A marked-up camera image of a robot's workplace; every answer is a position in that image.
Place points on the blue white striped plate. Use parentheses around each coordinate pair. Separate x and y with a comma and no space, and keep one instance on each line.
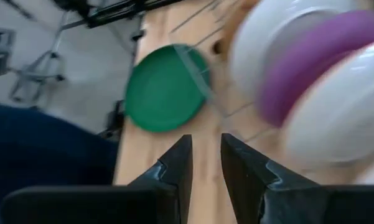
(255,46)

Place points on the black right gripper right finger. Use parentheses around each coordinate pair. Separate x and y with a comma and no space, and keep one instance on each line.
(298,205)

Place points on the green plate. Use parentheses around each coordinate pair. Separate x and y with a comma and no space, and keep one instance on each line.
(165,90)

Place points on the purple plate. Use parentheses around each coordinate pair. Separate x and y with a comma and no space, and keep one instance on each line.
(298,62)

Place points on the orange patterned deep plate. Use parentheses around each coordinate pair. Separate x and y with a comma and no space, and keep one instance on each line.
(339,109)

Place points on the person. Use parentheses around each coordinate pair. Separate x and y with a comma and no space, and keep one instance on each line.
(43,149)

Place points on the grey office chair base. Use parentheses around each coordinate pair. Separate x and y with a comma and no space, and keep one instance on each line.
(34,73)

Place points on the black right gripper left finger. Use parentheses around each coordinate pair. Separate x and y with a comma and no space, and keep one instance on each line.
(112,205)

